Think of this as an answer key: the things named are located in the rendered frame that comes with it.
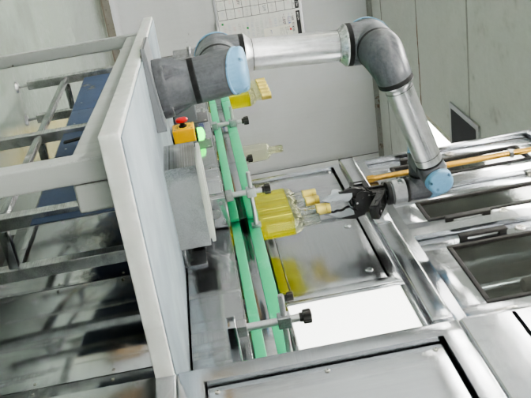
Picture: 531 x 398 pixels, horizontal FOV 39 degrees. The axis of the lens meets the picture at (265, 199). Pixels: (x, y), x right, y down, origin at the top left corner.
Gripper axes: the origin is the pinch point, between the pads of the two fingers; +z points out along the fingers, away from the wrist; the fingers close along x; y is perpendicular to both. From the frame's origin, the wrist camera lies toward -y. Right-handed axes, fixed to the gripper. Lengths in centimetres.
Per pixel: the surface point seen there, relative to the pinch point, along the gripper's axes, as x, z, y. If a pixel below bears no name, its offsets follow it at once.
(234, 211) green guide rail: 6.2, 27.5, -3.8
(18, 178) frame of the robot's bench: 58, 60, -90
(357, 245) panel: -12.8, -7.2, -3.5
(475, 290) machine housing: -17.3, -32.8, -31.8
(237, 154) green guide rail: 13.9, 23.1, 21.1
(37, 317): -15, 90, -6
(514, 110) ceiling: -67, -156, 228
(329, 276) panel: -12.9, 4.5, -17.7
